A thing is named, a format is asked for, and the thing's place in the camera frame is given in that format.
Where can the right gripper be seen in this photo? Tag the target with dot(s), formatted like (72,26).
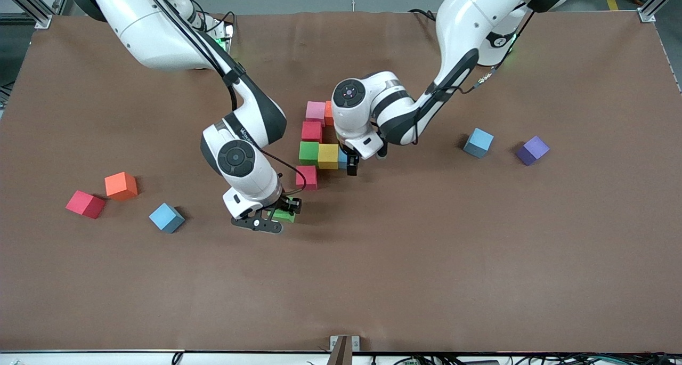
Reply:
(291,203)

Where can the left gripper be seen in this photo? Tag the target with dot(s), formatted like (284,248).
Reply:
(351,160)

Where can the blue foam block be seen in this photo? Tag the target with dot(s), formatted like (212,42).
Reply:
(478,142)
(167,217)
(342,158)

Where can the green foam block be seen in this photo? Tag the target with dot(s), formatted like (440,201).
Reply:
(283,216)
(309,153)

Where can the yellow foam block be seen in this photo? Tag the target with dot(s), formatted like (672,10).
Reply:
(328,156)

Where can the red foam block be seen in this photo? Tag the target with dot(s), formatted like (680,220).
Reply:
(85,204)
(311,131)
(307,177)

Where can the orange foam block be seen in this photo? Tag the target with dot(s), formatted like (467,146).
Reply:
(121,186)
(329,114)

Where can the pink foam block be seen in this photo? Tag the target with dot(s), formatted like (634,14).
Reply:
(315,112)

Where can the purple foam block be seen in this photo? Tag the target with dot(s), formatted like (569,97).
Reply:
(532,151)

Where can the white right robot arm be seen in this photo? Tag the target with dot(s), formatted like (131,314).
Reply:
(154,29)

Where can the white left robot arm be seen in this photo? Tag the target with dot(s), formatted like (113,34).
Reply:
(469,18)

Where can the brown table cover sheet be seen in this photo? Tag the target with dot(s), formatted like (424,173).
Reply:
(341,274)

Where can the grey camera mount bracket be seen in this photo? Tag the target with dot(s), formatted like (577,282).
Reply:
(343,349)

